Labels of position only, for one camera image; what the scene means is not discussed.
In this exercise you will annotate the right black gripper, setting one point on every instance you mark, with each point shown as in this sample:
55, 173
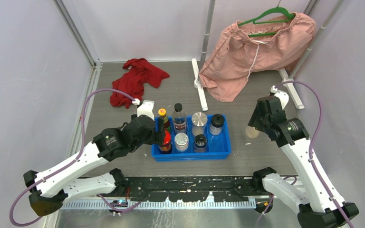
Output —
254, 120

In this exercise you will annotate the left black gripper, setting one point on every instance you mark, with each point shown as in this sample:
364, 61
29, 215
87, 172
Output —
156, 137

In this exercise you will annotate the yellow cap sauce bottle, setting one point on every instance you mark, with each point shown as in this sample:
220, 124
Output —
166, 123

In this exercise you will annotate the clear bottle black cap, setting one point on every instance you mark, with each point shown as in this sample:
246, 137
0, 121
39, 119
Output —
179, 119

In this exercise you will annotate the yellow lid grain jar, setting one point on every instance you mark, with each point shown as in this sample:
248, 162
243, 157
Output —
251, 132

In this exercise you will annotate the red lid chili jar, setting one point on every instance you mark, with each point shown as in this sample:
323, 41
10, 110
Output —
166, 147

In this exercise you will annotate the white lid sago jar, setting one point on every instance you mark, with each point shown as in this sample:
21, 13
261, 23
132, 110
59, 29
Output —
181, 142

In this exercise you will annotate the silver lid grain jar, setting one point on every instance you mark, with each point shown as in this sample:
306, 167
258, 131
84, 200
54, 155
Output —
199, 121

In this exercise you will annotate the small black cap shaker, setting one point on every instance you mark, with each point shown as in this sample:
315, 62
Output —
200, 143

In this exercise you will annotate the blue plastic divided bin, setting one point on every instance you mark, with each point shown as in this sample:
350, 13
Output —
218, 146

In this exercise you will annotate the black cap shaker bottle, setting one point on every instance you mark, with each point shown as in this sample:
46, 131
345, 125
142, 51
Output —
217, 123

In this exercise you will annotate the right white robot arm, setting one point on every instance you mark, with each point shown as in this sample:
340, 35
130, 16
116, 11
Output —
321, 205

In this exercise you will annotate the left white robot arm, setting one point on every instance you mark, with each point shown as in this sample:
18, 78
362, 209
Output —
52, 188

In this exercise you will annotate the red cloth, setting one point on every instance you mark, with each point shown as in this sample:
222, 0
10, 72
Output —
139, 72

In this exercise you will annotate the pink shorts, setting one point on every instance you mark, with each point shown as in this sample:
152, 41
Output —
245, 49

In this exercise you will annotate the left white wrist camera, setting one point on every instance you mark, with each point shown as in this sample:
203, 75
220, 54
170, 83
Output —
144, 108

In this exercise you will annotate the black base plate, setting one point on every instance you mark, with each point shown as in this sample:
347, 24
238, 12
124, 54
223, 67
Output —
188, 189

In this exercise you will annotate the white slotted cable duct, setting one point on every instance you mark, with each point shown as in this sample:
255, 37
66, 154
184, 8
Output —
210, 203

